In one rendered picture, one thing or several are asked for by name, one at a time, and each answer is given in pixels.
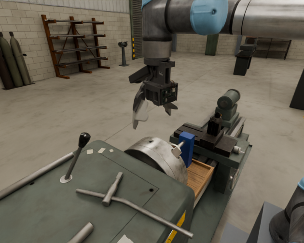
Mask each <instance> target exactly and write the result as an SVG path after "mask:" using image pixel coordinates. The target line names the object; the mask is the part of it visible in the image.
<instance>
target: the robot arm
mask: <svg viewBox="0 0 304 243"><path fill-rule="evenodd" d="M141 11H142V54H143V57H144V64H145V65H146V66H144V67H143V68H141V69H140V70H138V71H136V72H135V73H133V74H132V75H130V76H129V77H128V78H129V81H130V83H141V82H143V83H142V85H141V86H140V89H139V91H138V92H137V94H136V96H135V98H134V103H133V115H132V123H133V129H136V127H137V125H138V121H143V122H145V121H146V120H147V119H148V117H149V115H148V113H147V107H148V104H149V102H148V101H147V100H150V101H152V102H153V104H154V105H157V106H163V107H164V108H165V112H166V113H167V114H168V115H169V116H171V109H178V107H177V105H175V104H174V103H172V102H174V101H177V95H178V83H177V82H174V81H173V80H171V79H170V73H171V68H172V67H175V61H171V60H170V56H171V44H172V34H199V35H203V36H205V35H209V34H228V35H242V36H253V37H264V38H274V39H285V40H296V41H304V0H142V7H141ZM145 98H146V99H147V100H145ZM269 230H270V233H271V236H272V238H273V239H274V241H275V242H276V243H304V177H303V178H302V179H301V181H300V182H298V186H297V188H296V189H295V191H294V193H293V195H292V197H291V199H290V201H289V202H288V204H287V206H286V208H285V209H284V210H282V211H280V212H279V213H277V214H275V215H274V216H273V217H272V219H271V221H270V224H269Z"/></svg>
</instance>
